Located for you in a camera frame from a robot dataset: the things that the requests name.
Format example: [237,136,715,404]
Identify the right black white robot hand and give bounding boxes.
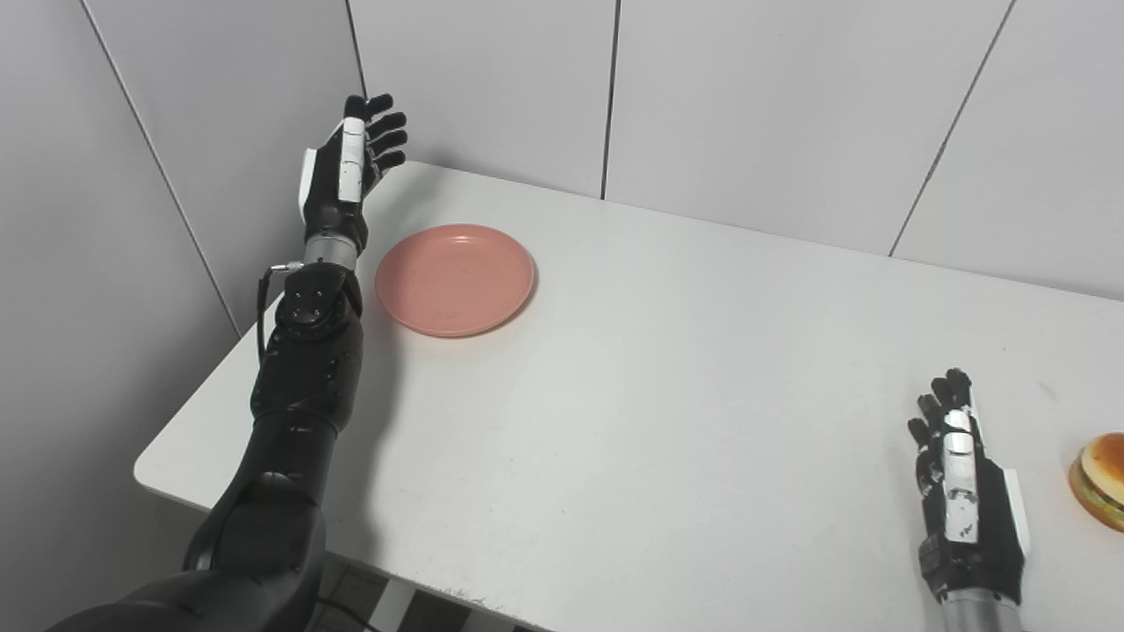
[907,368,1030,607]

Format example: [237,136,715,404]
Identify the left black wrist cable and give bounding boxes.
[256,261,306,363]

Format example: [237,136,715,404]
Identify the toy hamburger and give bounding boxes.
[1068,432,1124,533]

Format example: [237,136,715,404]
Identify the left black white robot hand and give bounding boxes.
[298,93,409,246]

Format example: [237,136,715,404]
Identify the pink round plate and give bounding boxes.
[375,224,537,339]

